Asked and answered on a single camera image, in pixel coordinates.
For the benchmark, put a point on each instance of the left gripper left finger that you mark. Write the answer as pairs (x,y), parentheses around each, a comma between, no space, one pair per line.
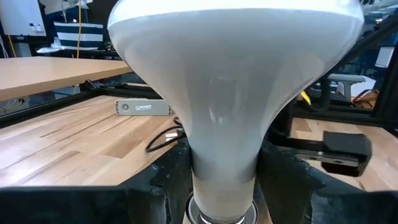
(77,205)

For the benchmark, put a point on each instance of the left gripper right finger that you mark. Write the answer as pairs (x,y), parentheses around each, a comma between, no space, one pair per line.
(311,205)

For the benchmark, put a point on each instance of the chrome lamp socket base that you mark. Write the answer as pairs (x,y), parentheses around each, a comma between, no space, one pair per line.
(252,214)

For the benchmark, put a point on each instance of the white flood light bulb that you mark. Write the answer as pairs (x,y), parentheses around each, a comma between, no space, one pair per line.
(230,77)

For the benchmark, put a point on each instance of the tan laminate desk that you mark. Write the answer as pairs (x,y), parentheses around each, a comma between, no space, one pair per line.
(46,74)

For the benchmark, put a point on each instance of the navy white striped bag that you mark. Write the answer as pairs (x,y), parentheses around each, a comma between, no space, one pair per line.
(77,35)

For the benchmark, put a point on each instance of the white board panel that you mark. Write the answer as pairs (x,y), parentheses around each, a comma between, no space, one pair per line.
(18,15)

